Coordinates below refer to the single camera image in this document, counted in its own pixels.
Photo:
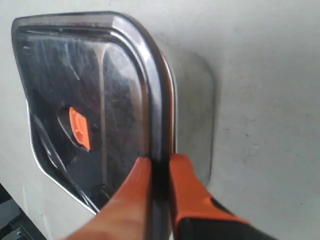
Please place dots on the dark transparent lunch box lid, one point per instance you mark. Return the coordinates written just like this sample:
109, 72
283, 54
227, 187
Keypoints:
54, 49

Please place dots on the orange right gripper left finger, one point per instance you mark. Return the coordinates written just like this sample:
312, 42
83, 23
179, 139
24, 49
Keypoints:
125, 216

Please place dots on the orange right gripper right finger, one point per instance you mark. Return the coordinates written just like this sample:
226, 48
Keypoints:
190, 198

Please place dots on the steel two-compartment lunch box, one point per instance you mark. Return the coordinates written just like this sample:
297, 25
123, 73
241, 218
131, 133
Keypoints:
195, 112

